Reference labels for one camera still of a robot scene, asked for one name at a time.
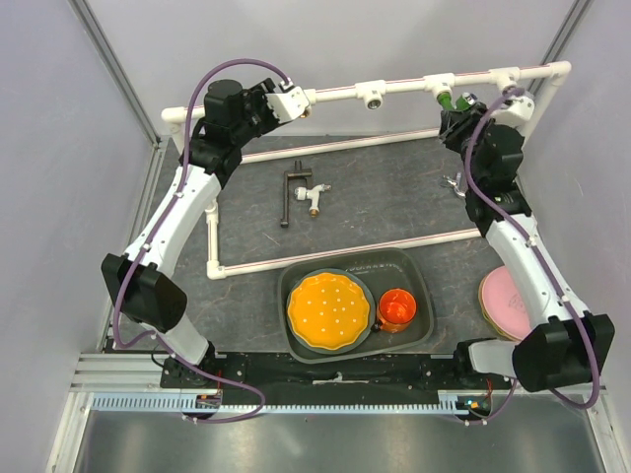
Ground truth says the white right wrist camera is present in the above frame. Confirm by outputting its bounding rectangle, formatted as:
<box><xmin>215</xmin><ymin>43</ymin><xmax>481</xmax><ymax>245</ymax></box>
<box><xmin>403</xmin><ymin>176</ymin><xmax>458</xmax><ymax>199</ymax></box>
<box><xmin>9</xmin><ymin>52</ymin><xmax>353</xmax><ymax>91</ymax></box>
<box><xmin>491</xmin><ymin>92</ymin><xmax>535</xmax><ymax>128</ymax></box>

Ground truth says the grey plate under yellow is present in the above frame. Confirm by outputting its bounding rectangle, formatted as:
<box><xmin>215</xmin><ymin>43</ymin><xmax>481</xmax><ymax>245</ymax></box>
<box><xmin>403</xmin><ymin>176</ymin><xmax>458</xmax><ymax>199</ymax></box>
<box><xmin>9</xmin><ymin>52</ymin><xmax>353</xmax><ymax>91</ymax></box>
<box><xmin>285</xmin><ymin>268</ymin><xmax>381</xmax><ymax>356</ymax></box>

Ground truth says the green plastic water faucet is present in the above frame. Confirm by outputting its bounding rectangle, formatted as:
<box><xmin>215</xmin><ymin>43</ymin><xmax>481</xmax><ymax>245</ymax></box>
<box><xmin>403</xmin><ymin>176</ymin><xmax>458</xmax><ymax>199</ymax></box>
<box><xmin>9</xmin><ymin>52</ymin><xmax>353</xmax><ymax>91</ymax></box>
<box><xmin>436</xmin><ymin>91</ymin><xmax>478</xmax><ymax>111</ymax></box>

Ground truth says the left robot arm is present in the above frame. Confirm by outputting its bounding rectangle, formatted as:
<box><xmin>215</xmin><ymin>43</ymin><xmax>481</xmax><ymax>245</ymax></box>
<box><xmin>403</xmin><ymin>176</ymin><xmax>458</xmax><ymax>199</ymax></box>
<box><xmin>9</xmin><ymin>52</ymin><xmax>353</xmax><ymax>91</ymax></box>
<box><xmin>102</xmin><ymin>79</ymin><xmax>310</xmax><ymax>387</ymax></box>

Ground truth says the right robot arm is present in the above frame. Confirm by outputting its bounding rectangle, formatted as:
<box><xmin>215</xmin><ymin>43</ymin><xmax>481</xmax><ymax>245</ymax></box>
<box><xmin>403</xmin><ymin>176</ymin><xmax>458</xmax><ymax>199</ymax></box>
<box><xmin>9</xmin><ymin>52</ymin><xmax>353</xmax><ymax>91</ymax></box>
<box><xmin>439</xmin><ymin>101</ymin><xmax>615</xmax><ymax>409</ymax></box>

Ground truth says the dark grey plastic tray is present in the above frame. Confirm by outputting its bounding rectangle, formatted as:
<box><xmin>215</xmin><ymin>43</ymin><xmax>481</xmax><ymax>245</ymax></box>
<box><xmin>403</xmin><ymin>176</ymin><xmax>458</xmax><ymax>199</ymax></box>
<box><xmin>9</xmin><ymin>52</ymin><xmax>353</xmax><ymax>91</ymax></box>
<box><xmin>277</xmin><ymin>247</ymin><xmax>435</xmax><ymax>365</ymax></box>

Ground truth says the yellow dotted plate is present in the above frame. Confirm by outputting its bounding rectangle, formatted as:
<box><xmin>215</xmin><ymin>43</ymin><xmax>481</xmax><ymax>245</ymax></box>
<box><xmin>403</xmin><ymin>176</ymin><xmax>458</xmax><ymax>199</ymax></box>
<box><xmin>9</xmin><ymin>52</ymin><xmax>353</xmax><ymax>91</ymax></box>
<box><xmin>286</xmin><ymin>271</ymin><xmax>372</xmax><ymax>354</ymax></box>

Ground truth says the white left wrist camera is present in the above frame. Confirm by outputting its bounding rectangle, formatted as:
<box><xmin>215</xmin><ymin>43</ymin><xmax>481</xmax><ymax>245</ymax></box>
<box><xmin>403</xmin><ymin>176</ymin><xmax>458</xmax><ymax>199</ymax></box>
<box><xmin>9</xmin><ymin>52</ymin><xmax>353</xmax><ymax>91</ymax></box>
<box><xmin>266</xmin><ymin>81</ymin><xmax>312</xmax><ymax>124</ymax></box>

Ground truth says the white plastic faucet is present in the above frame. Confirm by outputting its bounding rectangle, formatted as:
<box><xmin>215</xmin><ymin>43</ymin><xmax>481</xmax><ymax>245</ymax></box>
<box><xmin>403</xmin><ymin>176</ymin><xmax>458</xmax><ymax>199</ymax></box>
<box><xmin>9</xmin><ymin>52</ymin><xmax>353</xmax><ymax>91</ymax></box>
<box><xmin>294</xmin><ymin>184</ymin><xmax>331</xmax><ymax>218</ymax></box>

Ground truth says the aluminium frame post right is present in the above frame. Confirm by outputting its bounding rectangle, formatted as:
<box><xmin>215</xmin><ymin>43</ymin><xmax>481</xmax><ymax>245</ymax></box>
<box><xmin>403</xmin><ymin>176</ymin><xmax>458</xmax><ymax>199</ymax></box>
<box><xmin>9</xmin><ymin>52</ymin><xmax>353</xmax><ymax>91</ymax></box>
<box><xmin>502</xmin><ymin>0</ymin><xmax>596</xmax><ymax>137</ymax></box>

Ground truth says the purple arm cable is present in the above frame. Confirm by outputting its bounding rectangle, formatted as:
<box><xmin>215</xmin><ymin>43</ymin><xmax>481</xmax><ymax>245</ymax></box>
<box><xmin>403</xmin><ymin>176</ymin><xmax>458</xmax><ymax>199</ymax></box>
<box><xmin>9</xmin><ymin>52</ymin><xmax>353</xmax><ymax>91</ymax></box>
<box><xmin>462</xmin><ymin>88</ymin><xmax>601</xmax><ymax>410</ymax></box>
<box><xmin>110</xmin><ymin>58</ymin><xmax>292</xmax><ymax>425</ymax></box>

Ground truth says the light blue cable duct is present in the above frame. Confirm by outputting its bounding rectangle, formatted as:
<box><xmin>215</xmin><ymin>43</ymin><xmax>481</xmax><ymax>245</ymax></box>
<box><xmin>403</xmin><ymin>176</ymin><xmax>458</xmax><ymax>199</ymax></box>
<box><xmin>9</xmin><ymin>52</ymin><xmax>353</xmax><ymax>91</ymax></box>
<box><xmin>91</xmin><ymin>392</ymin><xmax>468</xmax><ymax>415</ymax></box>

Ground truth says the green plate under pink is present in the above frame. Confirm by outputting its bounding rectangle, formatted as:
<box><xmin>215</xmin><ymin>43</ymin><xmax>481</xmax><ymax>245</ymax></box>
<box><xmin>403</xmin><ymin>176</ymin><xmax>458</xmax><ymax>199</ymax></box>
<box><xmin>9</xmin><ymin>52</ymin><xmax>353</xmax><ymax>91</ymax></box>
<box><xmin>478</xmin><ymin>291</ymin><xmax>519</xmax><ymax>341</ymax></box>

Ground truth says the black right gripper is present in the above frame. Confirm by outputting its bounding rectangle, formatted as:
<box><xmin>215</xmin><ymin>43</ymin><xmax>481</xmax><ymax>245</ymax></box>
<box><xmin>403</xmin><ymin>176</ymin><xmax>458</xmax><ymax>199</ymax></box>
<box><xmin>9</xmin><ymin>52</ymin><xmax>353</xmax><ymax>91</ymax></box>
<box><xmin>437</xmin><ymin>101</ymin><xmax>506</xmax><ymax>188</ymax></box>

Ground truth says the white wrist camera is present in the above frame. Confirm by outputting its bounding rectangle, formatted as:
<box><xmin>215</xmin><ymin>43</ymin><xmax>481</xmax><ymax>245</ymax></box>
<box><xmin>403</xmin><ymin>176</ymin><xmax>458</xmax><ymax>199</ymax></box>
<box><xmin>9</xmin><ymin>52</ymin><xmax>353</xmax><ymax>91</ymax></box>
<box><xmin>266</xmin><ymin>81</ymin><xmax>312</xmax><ymax>124</ymax></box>
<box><xmin>491</xmin><ymin>92</ymin><xmax>535</xmax><ymax>128</ymax></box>

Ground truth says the chrome metal faucet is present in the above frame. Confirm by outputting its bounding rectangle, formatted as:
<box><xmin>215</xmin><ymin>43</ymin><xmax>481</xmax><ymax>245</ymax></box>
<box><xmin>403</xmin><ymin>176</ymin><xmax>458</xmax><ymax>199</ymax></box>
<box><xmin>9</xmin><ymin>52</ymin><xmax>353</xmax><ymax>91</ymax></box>
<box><xmin>441</xmin><ymin>172</ymin><xmax>466</xmax><ymax>199</ymax></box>

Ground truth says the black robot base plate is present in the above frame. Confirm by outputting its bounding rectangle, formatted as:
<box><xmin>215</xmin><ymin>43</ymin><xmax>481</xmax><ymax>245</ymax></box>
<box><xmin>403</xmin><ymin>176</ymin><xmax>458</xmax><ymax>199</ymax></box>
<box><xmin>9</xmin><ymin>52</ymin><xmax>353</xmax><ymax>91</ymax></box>
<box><xmin>213</xmin><ymin>352</ymin><xmax>510</xmax><ymax>392</ymax></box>

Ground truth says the aluminium frame post left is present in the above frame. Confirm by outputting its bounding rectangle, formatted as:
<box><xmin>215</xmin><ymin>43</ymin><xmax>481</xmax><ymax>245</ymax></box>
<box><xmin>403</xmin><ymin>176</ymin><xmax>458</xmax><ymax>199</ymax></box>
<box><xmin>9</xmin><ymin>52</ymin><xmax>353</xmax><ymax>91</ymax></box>
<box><xmin>68</xmin><ymin>0</ymin><xmax>162</xmax><ymax>148</ymax></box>

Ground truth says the aluminium frame post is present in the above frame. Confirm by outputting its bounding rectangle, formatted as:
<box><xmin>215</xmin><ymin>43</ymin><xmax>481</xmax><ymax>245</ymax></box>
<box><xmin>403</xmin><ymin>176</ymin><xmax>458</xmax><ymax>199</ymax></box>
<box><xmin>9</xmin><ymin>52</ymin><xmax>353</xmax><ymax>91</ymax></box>
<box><xmin>68</xmin><ymin>0</ymin><xmax>162</xmax><ymax>148</ymax></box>
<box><xmin>502</xmin><ymin>0</ymin><xmax>596</xmax><ymax>137</ymax></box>

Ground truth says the white PVC pipe frame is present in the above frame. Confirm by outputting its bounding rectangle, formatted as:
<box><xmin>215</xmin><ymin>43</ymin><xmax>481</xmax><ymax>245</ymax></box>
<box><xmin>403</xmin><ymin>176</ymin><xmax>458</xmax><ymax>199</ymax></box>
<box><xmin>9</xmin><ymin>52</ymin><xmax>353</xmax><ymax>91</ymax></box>
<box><xmin>161</xmin><ymin>60</ymin><xmax>573</xmax><ymax>280</ymax></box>

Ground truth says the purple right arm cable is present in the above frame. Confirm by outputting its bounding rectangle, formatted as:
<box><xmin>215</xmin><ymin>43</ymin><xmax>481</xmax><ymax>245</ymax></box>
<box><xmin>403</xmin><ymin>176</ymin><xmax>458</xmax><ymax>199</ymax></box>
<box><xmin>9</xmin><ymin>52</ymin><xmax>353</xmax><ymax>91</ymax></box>
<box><xmin>462</xmin><ymin>88</ymin><xmax>601</xmax><ymax>410</ymax></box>

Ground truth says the orange mug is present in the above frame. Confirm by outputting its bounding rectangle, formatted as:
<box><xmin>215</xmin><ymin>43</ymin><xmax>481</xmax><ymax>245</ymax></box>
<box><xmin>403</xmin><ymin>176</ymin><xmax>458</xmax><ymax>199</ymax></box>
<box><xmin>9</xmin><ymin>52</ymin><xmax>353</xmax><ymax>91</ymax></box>
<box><xmin>373</xmin><ymin>288</ymin><xmax>417</xmax><ymax>333</ymax></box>

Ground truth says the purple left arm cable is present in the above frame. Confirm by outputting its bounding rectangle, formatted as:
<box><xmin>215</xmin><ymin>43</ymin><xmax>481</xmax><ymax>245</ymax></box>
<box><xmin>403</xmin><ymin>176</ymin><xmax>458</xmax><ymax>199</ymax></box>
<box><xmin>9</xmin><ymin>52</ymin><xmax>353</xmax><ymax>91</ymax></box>
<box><xmin>110</xmin><ymin>58</ymin><xmax>292</xmax><ymax>425</ymax></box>

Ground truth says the dark bronze faucet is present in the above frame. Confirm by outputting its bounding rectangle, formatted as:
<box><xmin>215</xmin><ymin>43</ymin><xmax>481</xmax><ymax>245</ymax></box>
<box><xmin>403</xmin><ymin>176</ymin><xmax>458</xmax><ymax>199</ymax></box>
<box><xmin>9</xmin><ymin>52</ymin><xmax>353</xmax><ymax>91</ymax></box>
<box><xmin>280</xmin><ymin>160</ymin><xmax>314</xmax><ymax>229</ymax></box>

